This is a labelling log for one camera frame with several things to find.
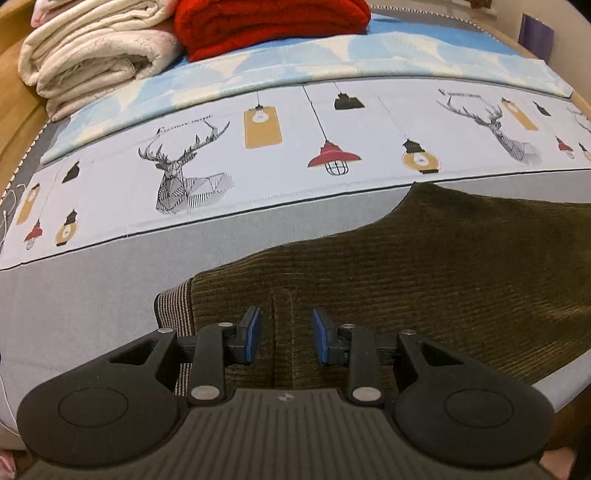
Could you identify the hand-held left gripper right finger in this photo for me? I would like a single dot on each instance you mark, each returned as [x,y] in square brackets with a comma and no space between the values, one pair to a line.
[321,334]

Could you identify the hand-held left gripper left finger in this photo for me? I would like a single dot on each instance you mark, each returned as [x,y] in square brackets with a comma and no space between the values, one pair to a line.
[251,332]

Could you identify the deer and lamp printed mat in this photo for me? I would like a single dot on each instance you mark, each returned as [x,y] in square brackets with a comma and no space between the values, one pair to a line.
[286,175]

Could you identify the pink patterned cloth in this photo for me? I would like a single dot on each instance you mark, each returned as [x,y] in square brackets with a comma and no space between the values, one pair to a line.
[5,461]

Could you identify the light blue patterned blanket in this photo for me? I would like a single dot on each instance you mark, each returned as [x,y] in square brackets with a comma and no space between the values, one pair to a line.
[323,55]

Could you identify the red folded blanket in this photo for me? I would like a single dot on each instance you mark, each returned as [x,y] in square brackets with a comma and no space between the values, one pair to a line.
[268,23]

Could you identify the cream folded blanket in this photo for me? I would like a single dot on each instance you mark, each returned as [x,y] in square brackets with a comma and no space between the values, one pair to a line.
[92,60]

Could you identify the pink and white folded cloths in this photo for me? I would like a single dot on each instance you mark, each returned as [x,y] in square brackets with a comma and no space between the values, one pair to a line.
[44,11]

